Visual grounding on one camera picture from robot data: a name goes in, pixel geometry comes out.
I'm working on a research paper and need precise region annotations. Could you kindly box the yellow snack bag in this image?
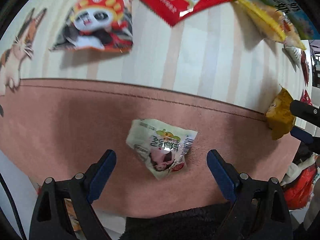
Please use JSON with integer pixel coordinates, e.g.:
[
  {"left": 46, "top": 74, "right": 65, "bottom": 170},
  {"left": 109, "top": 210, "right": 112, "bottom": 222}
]
[{"left": 265, "top": 87, "right": 296, "bottom": 140}]

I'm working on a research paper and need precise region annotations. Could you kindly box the yellow chip bag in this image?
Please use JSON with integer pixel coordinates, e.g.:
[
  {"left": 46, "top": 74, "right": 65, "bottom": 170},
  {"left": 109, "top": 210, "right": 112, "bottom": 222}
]
[{"left": 235, "top": 0, "right": 306, "bottom": 50}]

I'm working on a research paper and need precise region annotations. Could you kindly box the white Korean snack packet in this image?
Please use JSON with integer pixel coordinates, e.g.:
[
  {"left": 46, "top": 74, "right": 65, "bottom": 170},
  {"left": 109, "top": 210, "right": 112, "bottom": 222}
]
[{"left": 126, "top": 119, "right": 197, "bottom": 180}]

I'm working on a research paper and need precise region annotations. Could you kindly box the panda snack bag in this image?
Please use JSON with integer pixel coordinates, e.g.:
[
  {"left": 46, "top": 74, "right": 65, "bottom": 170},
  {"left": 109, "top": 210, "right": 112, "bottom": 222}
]
[{"left": 51, "top": 0, "right": 133, "bottom": 52}]

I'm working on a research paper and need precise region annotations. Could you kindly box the small red packet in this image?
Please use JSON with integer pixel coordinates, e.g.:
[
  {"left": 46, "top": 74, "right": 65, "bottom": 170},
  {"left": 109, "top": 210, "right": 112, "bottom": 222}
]
[{"left": 300, "top": 89, "right": 313, "bottom": 106}]

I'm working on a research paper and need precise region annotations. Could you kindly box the striped pink-edged table mat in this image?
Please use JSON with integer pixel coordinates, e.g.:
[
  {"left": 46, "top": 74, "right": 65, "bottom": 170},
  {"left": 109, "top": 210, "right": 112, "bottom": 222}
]
[{"left": 1, "top": 0, "right": 312, "bottom": 217}]

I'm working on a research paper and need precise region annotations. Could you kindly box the cardboard milk box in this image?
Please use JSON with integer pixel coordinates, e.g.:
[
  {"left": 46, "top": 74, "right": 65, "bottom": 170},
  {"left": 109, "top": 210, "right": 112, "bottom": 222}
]
[{"left": 261, "top": 0, "right": 319, "bottom": 40}]

